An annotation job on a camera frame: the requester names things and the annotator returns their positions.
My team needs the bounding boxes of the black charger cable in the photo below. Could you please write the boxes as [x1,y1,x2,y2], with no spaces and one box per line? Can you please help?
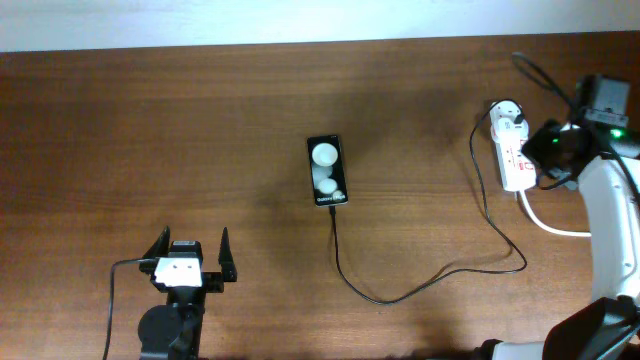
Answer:
[328,99,529,306]

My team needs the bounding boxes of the black smartphone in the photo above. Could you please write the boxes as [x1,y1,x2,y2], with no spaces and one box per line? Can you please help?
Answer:
[306,135,349,207]

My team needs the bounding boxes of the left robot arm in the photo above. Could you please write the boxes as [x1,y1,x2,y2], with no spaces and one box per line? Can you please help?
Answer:
[138,228,238,360]

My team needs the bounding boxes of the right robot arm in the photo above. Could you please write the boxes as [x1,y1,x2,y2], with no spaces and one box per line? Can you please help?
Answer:
[472,75,639,360]

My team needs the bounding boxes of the white charger plug adapter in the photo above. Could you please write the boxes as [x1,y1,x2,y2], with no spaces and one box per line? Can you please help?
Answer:
[489,99,529,143]

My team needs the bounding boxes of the white power strip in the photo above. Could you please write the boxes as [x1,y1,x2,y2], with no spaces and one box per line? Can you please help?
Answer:
[494,137,536,192]

